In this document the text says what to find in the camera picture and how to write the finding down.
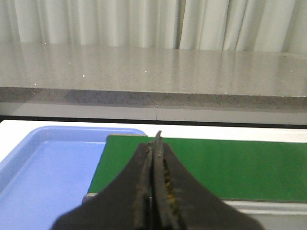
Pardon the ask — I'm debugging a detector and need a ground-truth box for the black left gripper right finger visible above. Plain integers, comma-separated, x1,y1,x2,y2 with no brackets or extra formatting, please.
153,131,262,230

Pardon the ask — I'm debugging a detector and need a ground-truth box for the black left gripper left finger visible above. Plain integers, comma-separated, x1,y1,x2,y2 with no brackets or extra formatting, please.
51,143,152,230

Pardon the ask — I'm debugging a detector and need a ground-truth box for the green conveyor belt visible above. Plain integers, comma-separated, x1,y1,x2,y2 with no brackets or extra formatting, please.
87,134,307,202

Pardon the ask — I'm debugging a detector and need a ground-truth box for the blue plastic tray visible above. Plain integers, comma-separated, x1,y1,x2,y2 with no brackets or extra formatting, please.
0,126,142,230

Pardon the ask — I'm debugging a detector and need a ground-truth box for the grey stone countertop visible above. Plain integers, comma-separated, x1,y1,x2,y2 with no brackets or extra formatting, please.
0,42,307,125

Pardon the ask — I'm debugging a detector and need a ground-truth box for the white pleated curtain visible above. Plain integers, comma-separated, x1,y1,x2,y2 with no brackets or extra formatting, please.
0,0,307,54

